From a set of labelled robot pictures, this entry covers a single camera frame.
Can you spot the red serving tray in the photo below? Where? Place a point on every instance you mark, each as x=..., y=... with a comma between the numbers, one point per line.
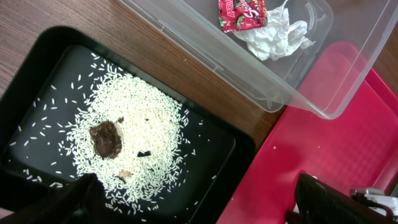
x=357, y=149

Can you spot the red snack wrapper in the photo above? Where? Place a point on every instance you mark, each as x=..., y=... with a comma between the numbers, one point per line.
x=241, y=15

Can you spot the brown food piece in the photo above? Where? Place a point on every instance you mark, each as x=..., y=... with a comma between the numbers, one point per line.
x=107, y=141

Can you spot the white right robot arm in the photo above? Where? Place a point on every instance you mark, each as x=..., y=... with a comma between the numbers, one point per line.
x=373, y=199

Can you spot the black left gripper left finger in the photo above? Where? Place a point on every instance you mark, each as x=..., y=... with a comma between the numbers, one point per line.
x=82, y=201

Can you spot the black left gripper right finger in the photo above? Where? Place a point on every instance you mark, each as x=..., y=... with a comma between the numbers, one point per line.
x=319, y=203

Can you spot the white rice leftovers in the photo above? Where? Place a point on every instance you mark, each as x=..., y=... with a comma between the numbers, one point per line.
x=151, y=125

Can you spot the clear plastic waste bin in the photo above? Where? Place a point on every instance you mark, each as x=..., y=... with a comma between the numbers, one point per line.
x=347, y=37

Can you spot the white napkin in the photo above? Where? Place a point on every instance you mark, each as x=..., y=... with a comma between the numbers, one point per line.
x=279, y=38

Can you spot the black food waste tray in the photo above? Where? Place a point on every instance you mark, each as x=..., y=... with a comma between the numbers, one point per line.
x=51, y=82

